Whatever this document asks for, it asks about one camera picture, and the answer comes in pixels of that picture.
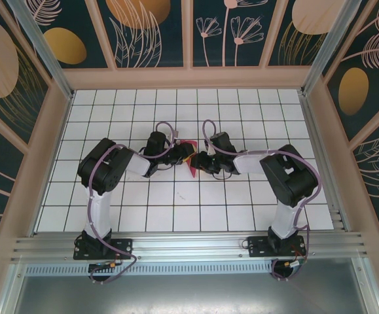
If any aluminium side rail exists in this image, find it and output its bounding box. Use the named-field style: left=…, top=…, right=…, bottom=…
left=298, top=91, right=351, bottom=232

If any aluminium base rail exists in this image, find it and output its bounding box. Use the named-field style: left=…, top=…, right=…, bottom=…
left=10, top=231, right=370, bottom=262

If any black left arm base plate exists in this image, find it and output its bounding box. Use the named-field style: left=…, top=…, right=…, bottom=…
left=73, top=237, right=134, bottom=261

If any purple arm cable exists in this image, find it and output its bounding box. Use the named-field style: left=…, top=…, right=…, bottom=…
left=202, top=120, right=323, bottom=283
left=87, top=121, right=181, bottom=285

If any slotted grey cable duct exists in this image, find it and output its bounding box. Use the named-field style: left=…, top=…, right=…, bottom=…
left=25, top=260, right=350, bottom=276

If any grey metal shelf sheet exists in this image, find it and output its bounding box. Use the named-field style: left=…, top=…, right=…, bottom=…
left=10, top=274, right=372, bottom=314

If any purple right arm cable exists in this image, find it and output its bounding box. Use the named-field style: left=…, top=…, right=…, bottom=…
left=202, top=120, right=323, bottom=283

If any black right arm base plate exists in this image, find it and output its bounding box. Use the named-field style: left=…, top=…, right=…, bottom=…
left=247, top=234, right=307, bottom=258

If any aluminium corner post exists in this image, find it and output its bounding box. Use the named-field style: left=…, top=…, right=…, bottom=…
left=300, top=0, right=363, bottom=96
left=7, top=0, right=76, bottom=99

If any thin black right gripper cable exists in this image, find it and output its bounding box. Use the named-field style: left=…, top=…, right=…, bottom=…
left=210, top=169, right=233, bottom=181

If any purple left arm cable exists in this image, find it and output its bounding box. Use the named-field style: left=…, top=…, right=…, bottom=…
left=87, top=121, right=181, bottom=285

